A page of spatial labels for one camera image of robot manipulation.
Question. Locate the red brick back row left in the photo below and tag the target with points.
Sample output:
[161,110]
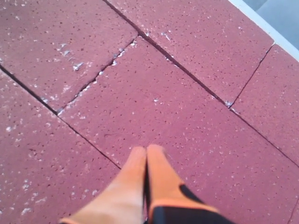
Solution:
[211,39]

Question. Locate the red brick row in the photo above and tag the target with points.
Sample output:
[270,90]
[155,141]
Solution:
[211,39]
[270,101]

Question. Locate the angled red brick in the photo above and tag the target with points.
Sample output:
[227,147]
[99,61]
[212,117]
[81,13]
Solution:
[57,47]

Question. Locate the red brick back row right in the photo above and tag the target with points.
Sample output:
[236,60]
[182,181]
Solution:
[270,101]

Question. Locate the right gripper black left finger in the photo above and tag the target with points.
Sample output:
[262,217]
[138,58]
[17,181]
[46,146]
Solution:
[122,201]

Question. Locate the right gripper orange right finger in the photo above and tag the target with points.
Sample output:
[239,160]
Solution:
[169,200]

